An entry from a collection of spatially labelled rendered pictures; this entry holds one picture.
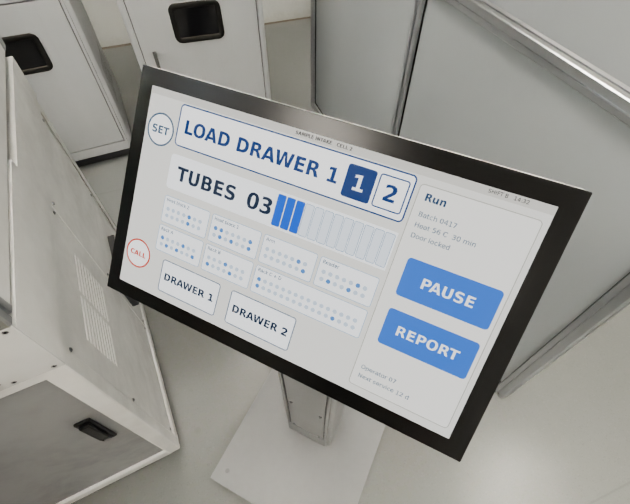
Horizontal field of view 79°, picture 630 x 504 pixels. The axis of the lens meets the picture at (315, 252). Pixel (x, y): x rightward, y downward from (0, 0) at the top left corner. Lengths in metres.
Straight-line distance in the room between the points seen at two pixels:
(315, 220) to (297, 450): 1.08
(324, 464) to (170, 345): 0.74
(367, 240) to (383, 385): 0.17
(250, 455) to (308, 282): 1.04
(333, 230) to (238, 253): 0.13
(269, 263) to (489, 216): 0.25
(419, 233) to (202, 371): 1.28
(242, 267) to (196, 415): 1.10
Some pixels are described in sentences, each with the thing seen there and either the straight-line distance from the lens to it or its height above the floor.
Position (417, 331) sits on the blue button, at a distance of 0.44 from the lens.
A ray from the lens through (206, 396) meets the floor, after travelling 1.55.
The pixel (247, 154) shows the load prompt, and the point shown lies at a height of 1.15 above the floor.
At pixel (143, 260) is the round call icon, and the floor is 1.01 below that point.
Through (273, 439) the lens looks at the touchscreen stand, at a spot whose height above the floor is 0.04.
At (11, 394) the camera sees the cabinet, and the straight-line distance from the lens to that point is 0.88.
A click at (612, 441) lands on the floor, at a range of 1.79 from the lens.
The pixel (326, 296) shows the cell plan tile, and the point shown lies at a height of 1.05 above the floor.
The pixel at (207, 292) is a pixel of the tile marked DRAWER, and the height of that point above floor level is 1.01.
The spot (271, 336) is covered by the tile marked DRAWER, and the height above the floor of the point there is 0.99.
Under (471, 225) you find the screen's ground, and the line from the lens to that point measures 0.41.
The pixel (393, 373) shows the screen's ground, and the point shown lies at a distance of 0.46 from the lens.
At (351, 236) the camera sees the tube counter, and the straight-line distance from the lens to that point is 0.42.
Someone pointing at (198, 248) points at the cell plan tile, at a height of 1.05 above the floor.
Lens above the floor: 1.44
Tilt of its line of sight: 53 degrees down
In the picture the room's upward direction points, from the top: straight up
